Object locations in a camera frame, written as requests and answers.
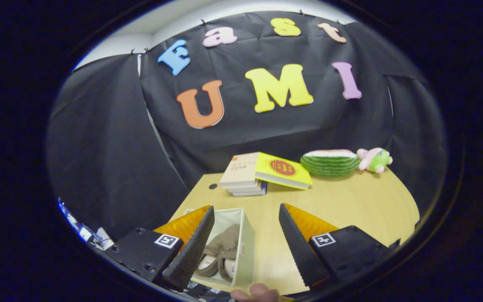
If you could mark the pink and green plush toy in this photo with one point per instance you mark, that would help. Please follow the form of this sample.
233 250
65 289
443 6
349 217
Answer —
377 160

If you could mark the watermelon slice plush toy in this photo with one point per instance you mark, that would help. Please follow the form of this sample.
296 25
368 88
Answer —
329 165

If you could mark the brown fuzzy shoe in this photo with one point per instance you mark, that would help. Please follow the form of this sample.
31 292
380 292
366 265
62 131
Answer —
227 243
206 264

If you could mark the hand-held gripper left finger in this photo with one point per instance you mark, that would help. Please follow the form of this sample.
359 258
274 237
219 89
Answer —
191 256

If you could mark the beige cover book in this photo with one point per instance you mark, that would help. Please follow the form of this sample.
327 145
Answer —
241 170

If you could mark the light green fabric storage box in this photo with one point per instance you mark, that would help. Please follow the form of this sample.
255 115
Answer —
245 251

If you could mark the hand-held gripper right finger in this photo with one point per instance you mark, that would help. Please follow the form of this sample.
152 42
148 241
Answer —
300 251

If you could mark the black backdrop cloth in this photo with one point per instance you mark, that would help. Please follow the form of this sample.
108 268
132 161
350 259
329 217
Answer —
111 147

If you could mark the yellow book with red emblem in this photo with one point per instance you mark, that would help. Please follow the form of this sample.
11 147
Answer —
283 170

